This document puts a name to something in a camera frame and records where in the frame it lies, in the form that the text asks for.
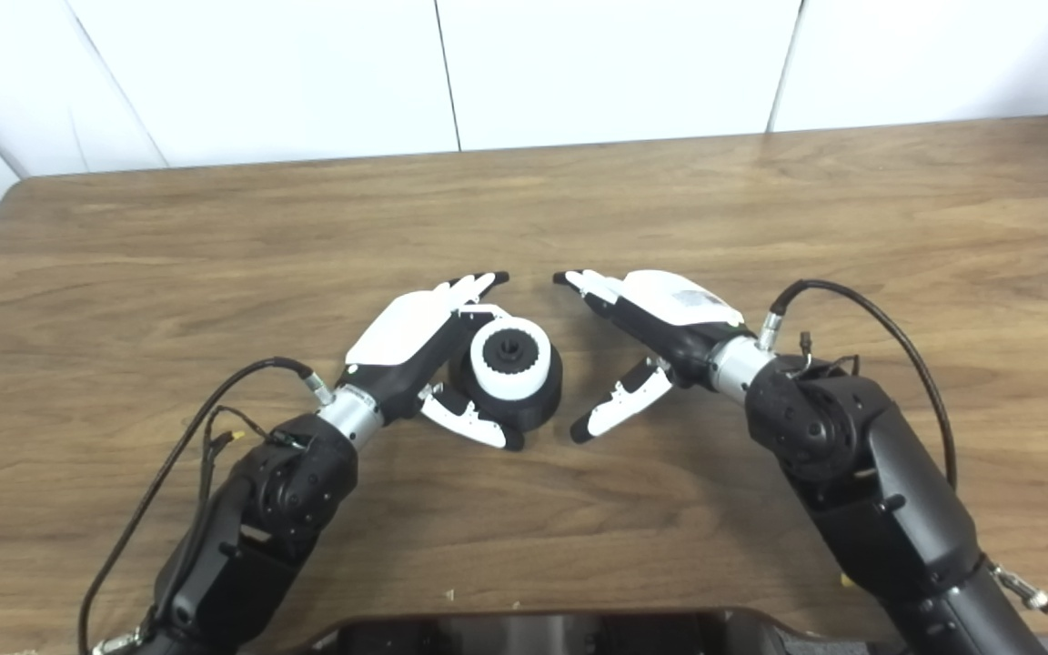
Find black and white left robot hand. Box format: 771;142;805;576
335;270;527;452

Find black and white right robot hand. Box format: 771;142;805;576
552;268;752;445

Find white toothed ring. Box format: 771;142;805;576
470;317;550;399

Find round black part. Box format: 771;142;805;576
449;318;565;436

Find black robot torso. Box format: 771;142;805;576
292;608;789;655

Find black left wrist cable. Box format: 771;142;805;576
76;357;336;655

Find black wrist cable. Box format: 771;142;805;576
758;278;1048;616
76;357;336;655

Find thin black wrist wires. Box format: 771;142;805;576
792;330;862;378

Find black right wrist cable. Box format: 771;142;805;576
758;278;1048;616

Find thin wire with yellow plug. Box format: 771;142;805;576
198;406;307;510

